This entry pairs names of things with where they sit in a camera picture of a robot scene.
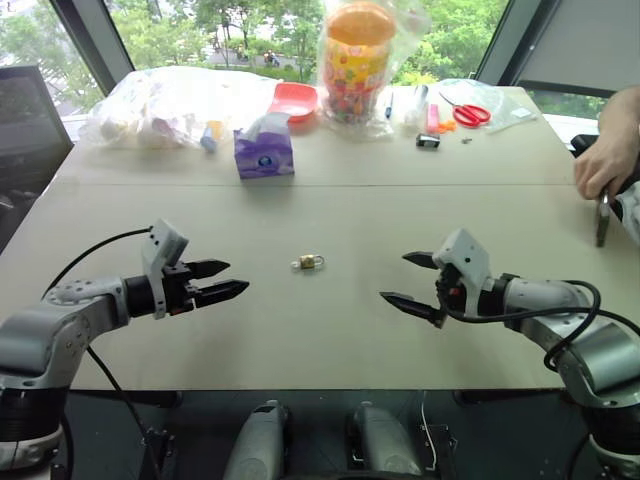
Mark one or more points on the small black box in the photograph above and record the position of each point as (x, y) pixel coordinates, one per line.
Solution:
(428, 141)

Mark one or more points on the grey rounded robot leg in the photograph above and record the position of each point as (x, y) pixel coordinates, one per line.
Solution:
(382, 442)
(257, 445)

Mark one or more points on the orange plastic piece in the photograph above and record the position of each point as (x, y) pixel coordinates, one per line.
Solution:
(446, 127)

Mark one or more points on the small brass padlock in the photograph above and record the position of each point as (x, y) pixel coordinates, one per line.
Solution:
(310, 262)

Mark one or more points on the black office chair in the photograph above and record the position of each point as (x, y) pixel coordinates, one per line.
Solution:
(27, 130)

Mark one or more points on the candy jar in plastic bag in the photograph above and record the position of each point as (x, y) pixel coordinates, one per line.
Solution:
(356, 75)

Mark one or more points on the clear bag of white items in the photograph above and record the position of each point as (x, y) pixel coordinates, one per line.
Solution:
(160, 107)

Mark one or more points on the white cloth sleeve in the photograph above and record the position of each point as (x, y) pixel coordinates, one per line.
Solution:
(631, 210)

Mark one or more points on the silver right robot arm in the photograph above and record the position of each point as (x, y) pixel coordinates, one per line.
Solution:
(595, 350)

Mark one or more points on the person's bare hand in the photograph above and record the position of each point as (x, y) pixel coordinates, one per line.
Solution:
(607, 165)

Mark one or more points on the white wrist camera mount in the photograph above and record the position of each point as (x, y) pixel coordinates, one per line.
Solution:
(161, 250)
(470, 265)

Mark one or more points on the red plastic bowl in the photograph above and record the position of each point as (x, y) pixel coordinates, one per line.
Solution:
(292, 102)

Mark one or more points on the black object behind hand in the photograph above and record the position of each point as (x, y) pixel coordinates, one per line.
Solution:
(582, 145)

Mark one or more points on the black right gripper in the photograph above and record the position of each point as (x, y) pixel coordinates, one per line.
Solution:
(447, 292)

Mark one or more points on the clear flat plastic bag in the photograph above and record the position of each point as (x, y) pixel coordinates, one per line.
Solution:
(505, 107)

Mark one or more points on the person's bare forearm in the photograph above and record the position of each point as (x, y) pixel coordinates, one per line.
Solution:
(622, 112)

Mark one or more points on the blue pen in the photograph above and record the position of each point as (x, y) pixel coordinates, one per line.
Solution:
(389, 106)

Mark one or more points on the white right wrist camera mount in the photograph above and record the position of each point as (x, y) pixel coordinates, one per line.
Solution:
(470, 265)

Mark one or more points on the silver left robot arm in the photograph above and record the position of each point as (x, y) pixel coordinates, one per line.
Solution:
(45, 335)

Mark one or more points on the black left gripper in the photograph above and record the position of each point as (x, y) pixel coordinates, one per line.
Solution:
(179, 290)

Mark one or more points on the purple tissue box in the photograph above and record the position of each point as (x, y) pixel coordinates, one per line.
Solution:
(265, 157)

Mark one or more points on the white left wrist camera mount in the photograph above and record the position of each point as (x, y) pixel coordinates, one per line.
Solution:
(161, 250)

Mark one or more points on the blue and yellow glue stick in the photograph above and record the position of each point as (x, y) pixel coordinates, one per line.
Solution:
(210, 140)

